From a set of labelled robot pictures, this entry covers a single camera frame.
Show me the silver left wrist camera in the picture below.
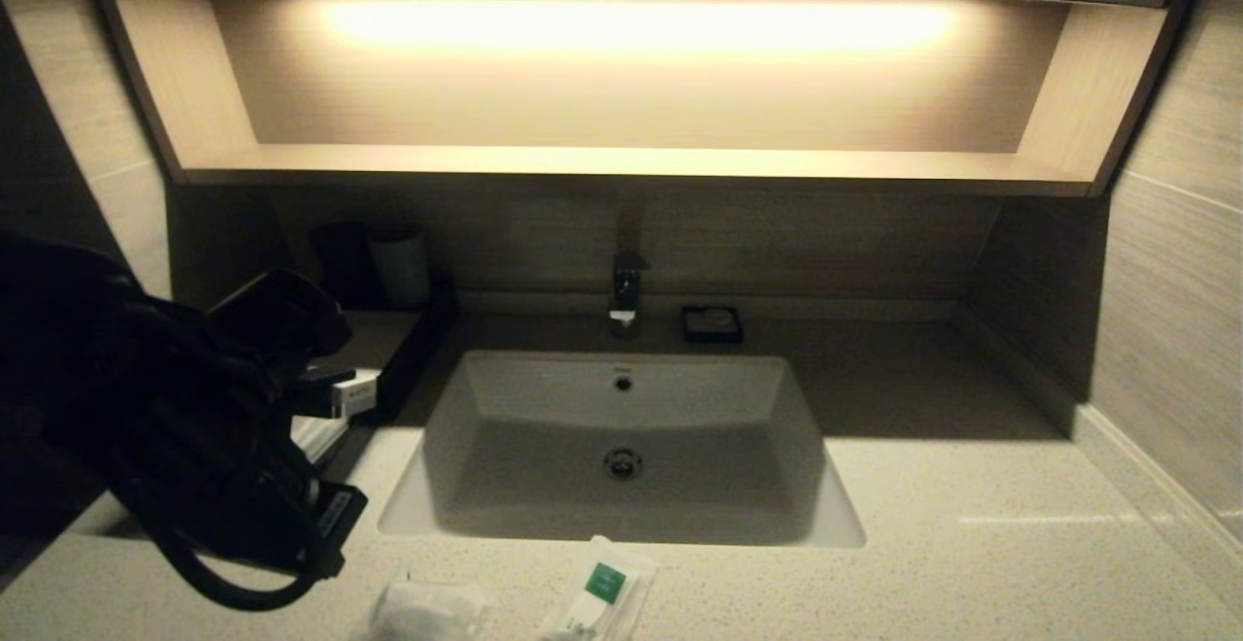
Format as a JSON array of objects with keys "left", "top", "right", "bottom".
[{"left": 291, "top": 366, "right": 383, "bottom": 421}]

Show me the black soap dish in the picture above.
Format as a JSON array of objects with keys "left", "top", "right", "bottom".
[{"left": 681, "top": 305, "right": 745, "bottom": 345}]

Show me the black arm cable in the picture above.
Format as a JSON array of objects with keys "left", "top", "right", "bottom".
[{"left": 136, "top": 495, "right": 326, "bottom": 613}]

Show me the white shower cap packet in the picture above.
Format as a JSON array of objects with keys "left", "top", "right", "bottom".
[{"left": 354, "top": 575, "right": 487, "bottom": 641}]

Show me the white comb packet green label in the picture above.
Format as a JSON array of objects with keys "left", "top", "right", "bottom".
[{"left": 539, "top": 534, "right": 659, "bottom": 641}]

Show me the white ceramic sink basin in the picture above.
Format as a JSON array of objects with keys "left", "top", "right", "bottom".
[{"left": 377, "top": 350, "right": 867, "bottom": 550}]

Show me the warm shelf light strip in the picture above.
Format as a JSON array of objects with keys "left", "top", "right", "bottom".
[{"left": 330, "top": 5, "right": 957, "bottom": 54}]

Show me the light grey tumbler cup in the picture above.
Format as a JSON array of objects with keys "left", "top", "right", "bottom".
[{"left": 367, "top": 224, "right": 433, "bottom": 310}]

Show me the dark grey tumbler cup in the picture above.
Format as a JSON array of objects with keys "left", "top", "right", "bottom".
[{"left": 309, "top": 221, "right": 380, "bottom": 310}]

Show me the wooden wall shelf niche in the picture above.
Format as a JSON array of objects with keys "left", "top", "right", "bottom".
[{"left": 83, "top": 0, "right": 1210, "bottom": 200}]

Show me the chrome faucet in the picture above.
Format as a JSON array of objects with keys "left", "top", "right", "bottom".
[{"left": 609, "top": 251, "right": 650, "bottom": 336}]

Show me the black amenity tray box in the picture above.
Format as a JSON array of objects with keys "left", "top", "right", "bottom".
[{"left": 325, "top": 275, "right": 462, "bottom": 423}]

